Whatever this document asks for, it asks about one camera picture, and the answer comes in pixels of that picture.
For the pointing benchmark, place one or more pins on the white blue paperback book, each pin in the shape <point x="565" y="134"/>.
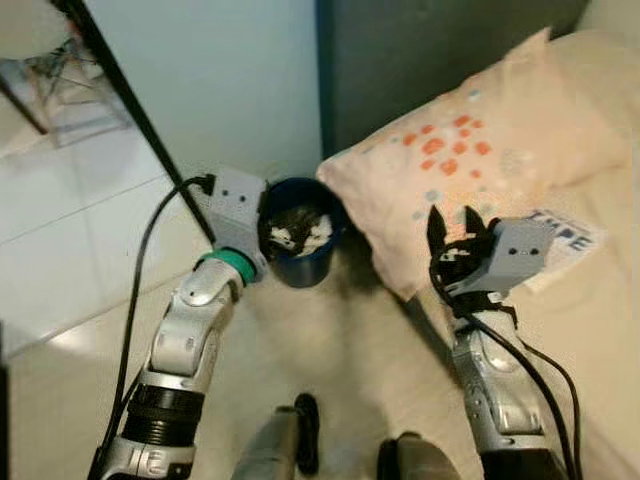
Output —
<point x="570" y="240"/>

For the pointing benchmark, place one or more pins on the pink patterned pillow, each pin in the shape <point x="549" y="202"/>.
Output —
<point x="520" y="130"/>

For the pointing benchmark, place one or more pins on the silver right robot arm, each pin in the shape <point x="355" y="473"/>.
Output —
<point x="500" y="390"/>

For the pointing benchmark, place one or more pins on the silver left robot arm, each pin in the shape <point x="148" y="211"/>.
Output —
<point x="185" y="340"/>

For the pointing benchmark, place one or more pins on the white paper trash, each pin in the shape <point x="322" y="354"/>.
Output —
<point x="305" y="235"/>

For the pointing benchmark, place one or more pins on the dark blue trash bin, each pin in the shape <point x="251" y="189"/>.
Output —
<point x="305" y="265"/>

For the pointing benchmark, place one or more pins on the teal fabric headboard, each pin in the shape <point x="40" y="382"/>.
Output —
<point x="440" y="60"/>

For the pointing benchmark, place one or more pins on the grey right robot leg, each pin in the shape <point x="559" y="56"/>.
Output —
<point x="425" y="460"/>

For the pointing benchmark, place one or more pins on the grey robot leg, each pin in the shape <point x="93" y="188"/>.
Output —
<point x="275" y="450"/>
<point x="425" y="460"/>

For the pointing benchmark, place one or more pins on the grey left robot leg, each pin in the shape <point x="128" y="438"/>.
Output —
<point x="275" y="450"/>

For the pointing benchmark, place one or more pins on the white shell chair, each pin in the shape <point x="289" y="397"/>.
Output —
<point x="40" y="30"/>

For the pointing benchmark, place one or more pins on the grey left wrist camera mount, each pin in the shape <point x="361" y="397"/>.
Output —
<point x="232" y="210"/>

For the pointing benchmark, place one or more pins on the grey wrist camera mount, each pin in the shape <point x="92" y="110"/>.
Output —
<point x="515" y="255"/>
<point x="232" y="210"/>

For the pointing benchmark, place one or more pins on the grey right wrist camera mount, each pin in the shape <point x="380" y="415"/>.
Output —
<point x="515" y="255"/>

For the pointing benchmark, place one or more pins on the black slanted post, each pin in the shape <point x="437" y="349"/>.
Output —
<point x="140" y="130"/>

